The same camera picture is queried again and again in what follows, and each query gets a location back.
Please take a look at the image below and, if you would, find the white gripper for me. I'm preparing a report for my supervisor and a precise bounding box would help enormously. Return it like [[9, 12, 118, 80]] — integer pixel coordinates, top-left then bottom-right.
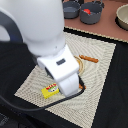
[[37, 46, 79, 97]]

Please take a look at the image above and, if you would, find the yellow butter block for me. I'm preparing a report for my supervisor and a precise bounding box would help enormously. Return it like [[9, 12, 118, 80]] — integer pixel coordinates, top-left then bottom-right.
[[41, 83, 59, 99]]

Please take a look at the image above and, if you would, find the red toy tomato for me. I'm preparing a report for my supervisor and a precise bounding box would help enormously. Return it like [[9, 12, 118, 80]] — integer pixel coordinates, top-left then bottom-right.
[[83, 9, 91, 15]]

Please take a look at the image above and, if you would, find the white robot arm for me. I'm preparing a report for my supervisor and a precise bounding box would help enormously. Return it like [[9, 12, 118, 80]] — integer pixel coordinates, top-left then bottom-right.
[[0, 0, 79, 97]]

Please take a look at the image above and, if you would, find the round wooden plate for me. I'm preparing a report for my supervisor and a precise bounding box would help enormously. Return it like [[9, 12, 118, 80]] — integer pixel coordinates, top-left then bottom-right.
[[74, 56, 85, 76]]

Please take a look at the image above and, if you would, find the woven beige placemat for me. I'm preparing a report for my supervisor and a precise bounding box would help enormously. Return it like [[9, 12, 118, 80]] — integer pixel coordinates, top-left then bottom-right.
[[15, 33, 116, 128]]

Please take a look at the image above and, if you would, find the left grey pot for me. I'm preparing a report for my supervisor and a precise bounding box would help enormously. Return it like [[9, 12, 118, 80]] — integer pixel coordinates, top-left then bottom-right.
[[63, 1, 80, 19]]

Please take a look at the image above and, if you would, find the grey pot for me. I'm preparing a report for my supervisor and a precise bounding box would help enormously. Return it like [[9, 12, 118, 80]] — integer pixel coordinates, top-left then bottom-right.
[[63, 1, 80, 19], [80, 0, 104, 24]]

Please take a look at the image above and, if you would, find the pink mat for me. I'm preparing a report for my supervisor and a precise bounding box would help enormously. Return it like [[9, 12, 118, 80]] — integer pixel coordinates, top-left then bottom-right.
[[65, 0, 128, 42]]

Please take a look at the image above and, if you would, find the right grey pot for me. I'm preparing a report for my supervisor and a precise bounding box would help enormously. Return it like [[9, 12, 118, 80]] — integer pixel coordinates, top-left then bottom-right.
[[80, 0, 104, 24]]

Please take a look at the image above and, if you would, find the cream bowl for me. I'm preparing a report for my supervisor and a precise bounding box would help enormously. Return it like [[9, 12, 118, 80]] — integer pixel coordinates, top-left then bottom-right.
[[116, 4, 128, 30]]

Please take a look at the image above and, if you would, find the fork with wooden handle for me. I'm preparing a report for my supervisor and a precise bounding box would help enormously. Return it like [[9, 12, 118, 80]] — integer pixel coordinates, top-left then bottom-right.
[[79, 84, 86, 89]]

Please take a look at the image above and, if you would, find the knife with wooden handle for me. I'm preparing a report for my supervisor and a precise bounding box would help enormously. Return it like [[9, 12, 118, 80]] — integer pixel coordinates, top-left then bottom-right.
[[79, 55, 99, 63]]

